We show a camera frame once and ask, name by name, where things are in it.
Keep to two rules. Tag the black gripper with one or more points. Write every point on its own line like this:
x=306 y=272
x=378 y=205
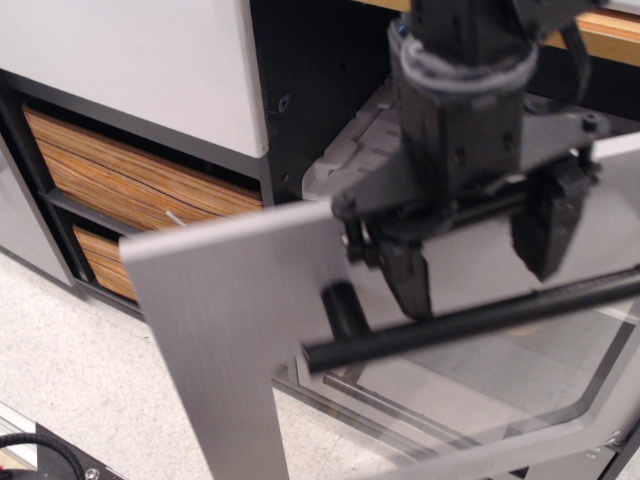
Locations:
x=472 y=146

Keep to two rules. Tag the black oven door handle bar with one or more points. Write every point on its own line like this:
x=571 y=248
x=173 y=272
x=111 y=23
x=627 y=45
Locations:
x=539 y=305

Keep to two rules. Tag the grey toy oven door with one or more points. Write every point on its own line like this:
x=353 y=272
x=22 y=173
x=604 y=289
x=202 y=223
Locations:
x=232 y=302

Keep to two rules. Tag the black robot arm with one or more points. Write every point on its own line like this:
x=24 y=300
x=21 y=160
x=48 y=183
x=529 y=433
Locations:
x=483 y=90

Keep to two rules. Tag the grey oven rack tray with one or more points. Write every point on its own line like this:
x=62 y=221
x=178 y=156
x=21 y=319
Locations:
x=362 y=146

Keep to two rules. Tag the upper wood grain bin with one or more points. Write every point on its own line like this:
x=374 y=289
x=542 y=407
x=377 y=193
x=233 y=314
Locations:
x=133 y=186

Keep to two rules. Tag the wood grain bin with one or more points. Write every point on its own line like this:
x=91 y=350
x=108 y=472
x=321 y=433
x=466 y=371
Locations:
x=103 y=256
x=133 y=186

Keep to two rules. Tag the lower wood grain bin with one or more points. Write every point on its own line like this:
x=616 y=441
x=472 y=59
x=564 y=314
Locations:
x=103 y=256

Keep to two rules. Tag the grey toy kitchen cabinet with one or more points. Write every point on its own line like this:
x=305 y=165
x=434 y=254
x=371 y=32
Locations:
x=250 y=92

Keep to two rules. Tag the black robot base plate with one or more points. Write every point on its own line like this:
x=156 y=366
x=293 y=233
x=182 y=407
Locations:
x=53 y=466

